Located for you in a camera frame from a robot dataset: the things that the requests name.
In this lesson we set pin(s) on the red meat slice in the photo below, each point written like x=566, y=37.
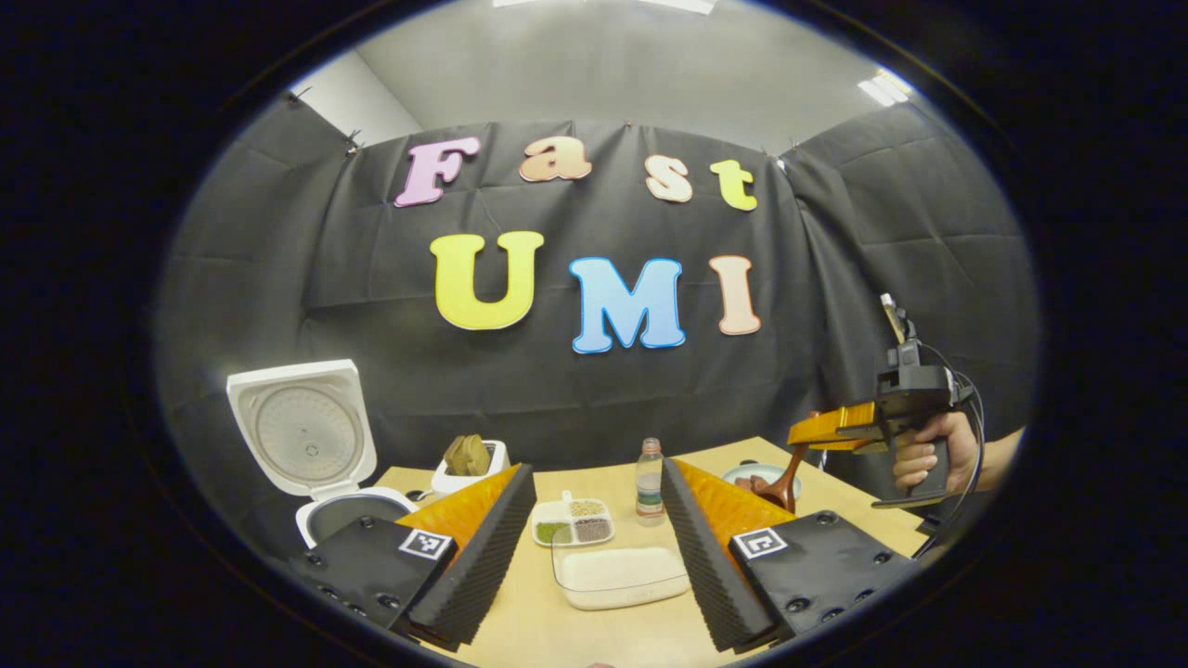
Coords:
x=756, y=484

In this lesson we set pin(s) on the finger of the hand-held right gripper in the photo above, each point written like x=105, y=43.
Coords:
x=877, y=440
x=831, y=427

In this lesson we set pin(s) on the white toaster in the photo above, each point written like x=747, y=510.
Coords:
x=445, y=484

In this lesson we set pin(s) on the white divided dish with beans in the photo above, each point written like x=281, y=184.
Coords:
x=571, y=520

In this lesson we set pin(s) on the clear plastic water bottle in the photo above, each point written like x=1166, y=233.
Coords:
x=650, y=496

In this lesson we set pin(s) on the pale green plate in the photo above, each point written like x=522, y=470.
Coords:
x=738, y=475

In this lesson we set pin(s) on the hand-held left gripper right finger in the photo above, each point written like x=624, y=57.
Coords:
x=705, y=561

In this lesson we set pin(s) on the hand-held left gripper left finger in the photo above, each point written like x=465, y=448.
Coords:
x=483, y=561

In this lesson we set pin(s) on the white rice cooker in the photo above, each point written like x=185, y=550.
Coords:
x=306, y=431

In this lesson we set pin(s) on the black backdrop cloth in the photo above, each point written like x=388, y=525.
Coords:
x=278, y=278

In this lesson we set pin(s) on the clear container of white rice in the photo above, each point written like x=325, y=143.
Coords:
x=617, y=575

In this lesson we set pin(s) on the brown bread slice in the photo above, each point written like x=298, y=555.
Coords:
x=457, y=456
x=481, y=455

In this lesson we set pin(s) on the brown wooden spoon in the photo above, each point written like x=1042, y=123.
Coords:
x=787, y=478

